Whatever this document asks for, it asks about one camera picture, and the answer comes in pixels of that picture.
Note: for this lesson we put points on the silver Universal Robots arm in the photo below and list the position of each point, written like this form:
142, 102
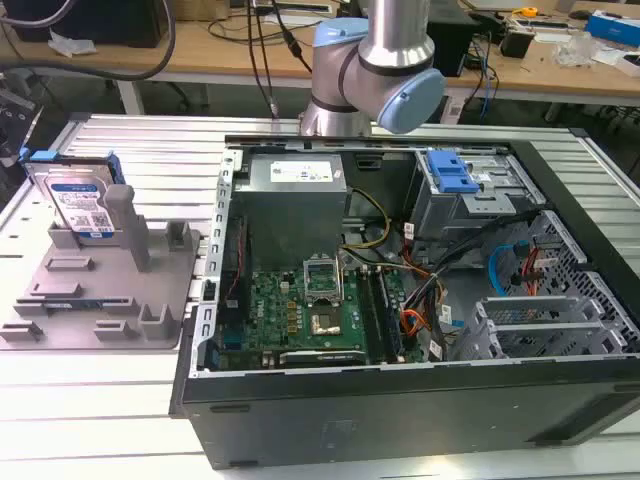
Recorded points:
385, 55

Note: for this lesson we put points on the blue disk bay latch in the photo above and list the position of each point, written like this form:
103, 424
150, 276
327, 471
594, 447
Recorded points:
452, 172

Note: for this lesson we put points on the grey metal disk bay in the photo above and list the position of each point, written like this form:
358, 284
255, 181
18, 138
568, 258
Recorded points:
475, 200

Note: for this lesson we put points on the hard disk in blue carrier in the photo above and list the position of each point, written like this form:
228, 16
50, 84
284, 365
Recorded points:
75, 195

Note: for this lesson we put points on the grey power supply unit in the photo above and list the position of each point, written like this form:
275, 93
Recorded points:
292, 210

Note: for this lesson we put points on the green motherboard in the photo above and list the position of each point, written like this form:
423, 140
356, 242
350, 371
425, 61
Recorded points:
295, 315

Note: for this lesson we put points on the CPU socket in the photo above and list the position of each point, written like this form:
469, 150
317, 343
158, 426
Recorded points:
324, 325

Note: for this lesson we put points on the RAM slot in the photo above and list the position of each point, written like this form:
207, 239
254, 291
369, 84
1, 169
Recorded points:
370, 312

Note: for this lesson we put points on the black graphics card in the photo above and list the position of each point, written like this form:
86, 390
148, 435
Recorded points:
322, 356

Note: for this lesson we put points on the black open PC case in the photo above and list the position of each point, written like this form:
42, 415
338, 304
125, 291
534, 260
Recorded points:
400, 415

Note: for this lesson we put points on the wooden desk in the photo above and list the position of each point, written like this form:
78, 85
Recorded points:
225, 50

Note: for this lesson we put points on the grey plastic parts rack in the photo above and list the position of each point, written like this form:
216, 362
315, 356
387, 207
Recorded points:
100, 290

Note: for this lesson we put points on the perforated metal drive cage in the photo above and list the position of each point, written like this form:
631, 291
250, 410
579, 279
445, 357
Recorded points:
545, 300

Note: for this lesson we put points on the RAM stick in rack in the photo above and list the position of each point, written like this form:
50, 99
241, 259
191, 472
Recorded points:
70, 302

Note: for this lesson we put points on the black electronic box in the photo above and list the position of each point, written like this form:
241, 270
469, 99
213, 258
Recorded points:
517, 41

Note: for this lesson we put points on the blue cardboard box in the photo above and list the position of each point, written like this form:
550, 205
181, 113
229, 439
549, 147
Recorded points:
614, 29

